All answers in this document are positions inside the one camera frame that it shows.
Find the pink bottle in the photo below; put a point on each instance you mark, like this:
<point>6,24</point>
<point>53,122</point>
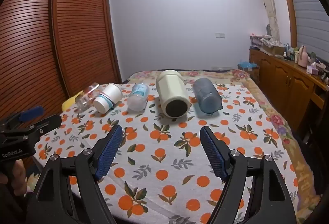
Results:
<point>303,57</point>

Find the purple tissue box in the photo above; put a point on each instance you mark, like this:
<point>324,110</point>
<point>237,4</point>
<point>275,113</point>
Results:
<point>316,68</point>

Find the pale patterned curtain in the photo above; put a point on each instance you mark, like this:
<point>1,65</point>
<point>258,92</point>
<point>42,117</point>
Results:
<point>268,3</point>

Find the floral bed cover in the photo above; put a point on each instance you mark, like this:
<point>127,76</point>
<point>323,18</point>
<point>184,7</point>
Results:
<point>272,113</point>

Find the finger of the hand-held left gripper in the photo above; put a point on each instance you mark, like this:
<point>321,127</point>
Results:
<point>48,121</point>
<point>32,112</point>

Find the yellow plastic item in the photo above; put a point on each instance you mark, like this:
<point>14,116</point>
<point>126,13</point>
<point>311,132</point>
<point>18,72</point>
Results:
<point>67,104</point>

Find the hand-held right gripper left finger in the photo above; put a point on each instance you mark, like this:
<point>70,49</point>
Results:
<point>109,152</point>

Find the wooden window frame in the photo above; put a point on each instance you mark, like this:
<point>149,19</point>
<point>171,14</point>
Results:
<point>286,0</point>

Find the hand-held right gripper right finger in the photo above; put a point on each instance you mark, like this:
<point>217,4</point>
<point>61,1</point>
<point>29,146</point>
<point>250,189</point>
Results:
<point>213,152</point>

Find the blue-grey plastic cup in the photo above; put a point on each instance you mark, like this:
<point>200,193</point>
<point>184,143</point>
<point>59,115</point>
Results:
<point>205,95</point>

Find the brown slatted wardrobe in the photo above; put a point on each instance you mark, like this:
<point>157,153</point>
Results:
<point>77,34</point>

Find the orange fruit print blanket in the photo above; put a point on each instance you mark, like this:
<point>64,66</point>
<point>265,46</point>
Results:
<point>159,162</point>

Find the cream insulated cup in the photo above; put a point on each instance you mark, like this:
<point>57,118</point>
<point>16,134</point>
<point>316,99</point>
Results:
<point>169,87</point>

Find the clear plastic bottle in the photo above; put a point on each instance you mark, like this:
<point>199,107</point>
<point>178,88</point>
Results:
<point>138,96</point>

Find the blue plastic bag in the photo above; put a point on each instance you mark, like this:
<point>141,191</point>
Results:
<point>248,65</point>

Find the person's left hand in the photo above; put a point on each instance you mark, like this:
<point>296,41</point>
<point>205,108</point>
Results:
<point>20,175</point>

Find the small white bottle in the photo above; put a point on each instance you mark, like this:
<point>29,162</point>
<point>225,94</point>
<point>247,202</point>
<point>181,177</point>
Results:
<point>297,57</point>

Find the clear glass cup red print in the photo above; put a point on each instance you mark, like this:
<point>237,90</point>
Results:
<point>86,96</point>

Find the wooden sideboard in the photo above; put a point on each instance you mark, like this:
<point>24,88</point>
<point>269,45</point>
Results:
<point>282,77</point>

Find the white paper cup blue stripe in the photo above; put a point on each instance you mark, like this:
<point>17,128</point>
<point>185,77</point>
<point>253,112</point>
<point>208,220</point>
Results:
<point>108,96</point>

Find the white window blind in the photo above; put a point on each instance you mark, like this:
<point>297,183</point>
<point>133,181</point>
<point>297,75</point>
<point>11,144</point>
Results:
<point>308,13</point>

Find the white wall socket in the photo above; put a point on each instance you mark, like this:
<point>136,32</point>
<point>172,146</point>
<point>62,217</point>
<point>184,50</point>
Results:
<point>220,35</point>

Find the open cardboard box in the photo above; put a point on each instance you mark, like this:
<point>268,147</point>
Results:
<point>273,48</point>

